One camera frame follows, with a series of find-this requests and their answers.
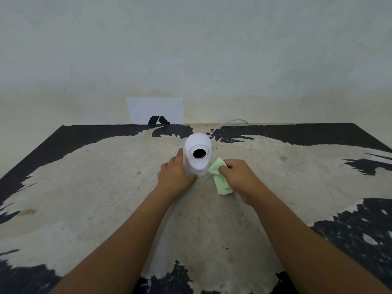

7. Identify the person's left hand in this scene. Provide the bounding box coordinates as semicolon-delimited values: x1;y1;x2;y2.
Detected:
157;148;198;195

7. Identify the person's right hand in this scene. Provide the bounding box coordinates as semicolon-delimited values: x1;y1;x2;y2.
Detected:
218;159;266;207

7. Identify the person's right forearm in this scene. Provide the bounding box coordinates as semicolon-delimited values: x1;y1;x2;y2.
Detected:
251;187;392;294

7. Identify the white paper with black mark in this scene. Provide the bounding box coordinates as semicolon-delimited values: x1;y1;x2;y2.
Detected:
126;97;184;125

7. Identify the white security camera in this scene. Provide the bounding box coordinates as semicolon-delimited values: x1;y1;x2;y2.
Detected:
184;132;213;178

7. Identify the person's left forearm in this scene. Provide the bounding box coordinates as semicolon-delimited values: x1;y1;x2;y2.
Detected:
49;182;182;294

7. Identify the white cable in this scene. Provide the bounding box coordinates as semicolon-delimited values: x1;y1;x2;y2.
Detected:
209;119;248;136

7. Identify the green cleaning cloth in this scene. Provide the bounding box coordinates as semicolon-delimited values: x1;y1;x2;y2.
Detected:
208;157;234;196

